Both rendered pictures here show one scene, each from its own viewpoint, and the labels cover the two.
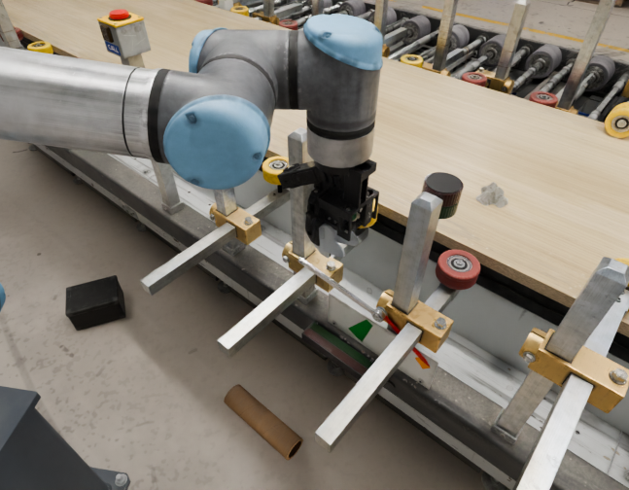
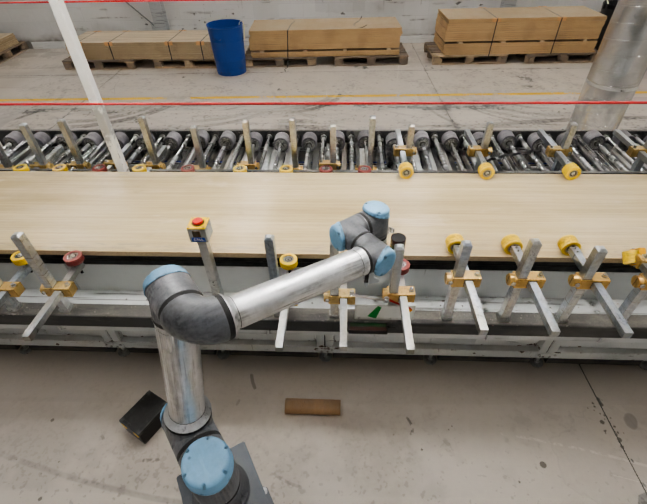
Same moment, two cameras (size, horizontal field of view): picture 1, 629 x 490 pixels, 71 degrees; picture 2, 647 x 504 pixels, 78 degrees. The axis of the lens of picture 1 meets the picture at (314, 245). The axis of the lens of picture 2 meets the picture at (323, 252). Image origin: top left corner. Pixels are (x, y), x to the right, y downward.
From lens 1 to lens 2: 1.00 m
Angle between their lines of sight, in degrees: 27
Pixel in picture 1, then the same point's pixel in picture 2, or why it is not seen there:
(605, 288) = (467, 249)
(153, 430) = (255, 457)
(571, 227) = (422, 228)
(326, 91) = (380, 229)
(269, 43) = (360, 222)
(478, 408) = (433, 316)
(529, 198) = (399, 223)
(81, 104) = (354, 268)
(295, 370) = (305, 372)
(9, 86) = (336, 273)
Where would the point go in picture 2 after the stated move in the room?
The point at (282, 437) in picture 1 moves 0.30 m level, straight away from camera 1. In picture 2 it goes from (332, 405) to (293, 372)
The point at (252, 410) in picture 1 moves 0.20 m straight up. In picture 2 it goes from (306, 404) to (304, 384)
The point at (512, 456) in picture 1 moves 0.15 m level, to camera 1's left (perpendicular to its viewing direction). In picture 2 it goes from (454, 324) to (431, 342)
